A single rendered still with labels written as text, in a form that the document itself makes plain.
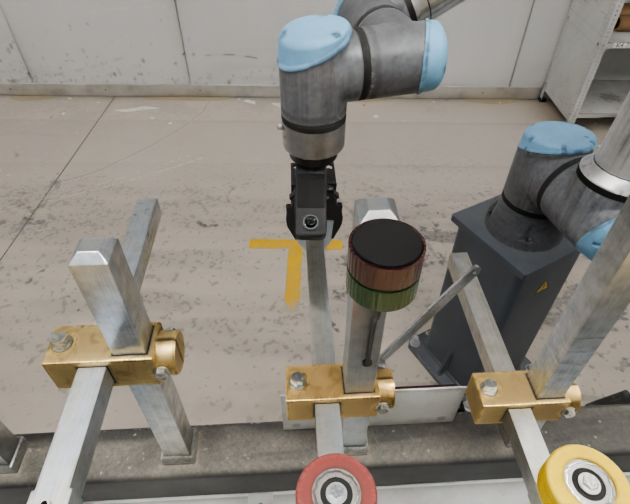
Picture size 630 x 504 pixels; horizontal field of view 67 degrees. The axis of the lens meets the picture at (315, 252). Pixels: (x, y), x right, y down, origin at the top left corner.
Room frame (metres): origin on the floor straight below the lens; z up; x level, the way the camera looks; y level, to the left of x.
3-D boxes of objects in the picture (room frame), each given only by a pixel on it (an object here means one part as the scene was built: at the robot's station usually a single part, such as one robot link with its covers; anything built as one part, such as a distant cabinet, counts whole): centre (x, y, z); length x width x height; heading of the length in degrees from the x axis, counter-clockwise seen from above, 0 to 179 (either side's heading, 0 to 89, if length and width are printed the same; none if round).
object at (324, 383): (0.31, -0.03, 0.85); 0.14 x 0.06 x 0.05; 93
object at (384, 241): (0.27, -0.06, 1.04); 0.06 x 0.06 x 0.22; 3
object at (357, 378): (0.32, -0.05, 0.91); 0.04 x 0.04 x 0.48; 3
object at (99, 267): (0.30, 0.20, 0.87); 0.04 x 0.04 x 0.48; 3
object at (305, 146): (0.61, 0.01, 1.05); 0.10 x 0.09 x 0.05; 93
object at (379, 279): (0.27, -0.06, 1.14); 0.06 x 0.06 x 0.02
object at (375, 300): (0.27, -0.06, 1.11); 0.06 x 0.06 x 0.02
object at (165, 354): (0.30, 0.22, 0.95); 0.14 x 0.06 x 0.05; 93
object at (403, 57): (0.64, -0.11, 1.14); 0.12 x 0.12 x 0.09; 14
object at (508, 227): (0.92, -0.53, 0.65); 0.19 x 0.19 x 0.10
